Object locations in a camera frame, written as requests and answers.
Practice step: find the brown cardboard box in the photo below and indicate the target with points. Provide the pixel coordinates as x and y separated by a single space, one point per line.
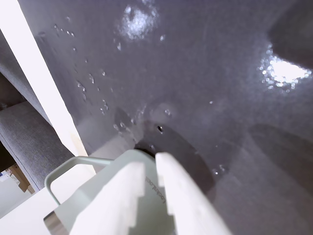
17 178

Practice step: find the pale green steel-rimmed mug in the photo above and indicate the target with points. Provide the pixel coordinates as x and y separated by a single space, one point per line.
97 181

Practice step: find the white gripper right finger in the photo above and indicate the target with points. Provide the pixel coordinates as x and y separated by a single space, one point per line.
181 195

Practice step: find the dark grey table mat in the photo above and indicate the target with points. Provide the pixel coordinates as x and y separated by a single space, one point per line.
185 80

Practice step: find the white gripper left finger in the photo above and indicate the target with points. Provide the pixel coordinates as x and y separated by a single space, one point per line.
115 203

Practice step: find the grey fabric sofa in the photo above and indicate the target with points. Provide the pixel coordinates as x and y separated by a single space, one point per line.
27 127

